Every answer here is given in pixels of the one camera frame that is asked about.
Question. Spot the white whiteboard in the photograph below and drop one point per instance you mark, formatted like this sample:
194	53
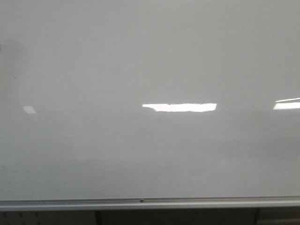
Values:
111	99

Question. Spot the aluminium whiteboard marker tray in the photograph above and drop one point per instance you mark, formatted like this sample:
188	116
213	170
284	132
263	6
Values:
149	203

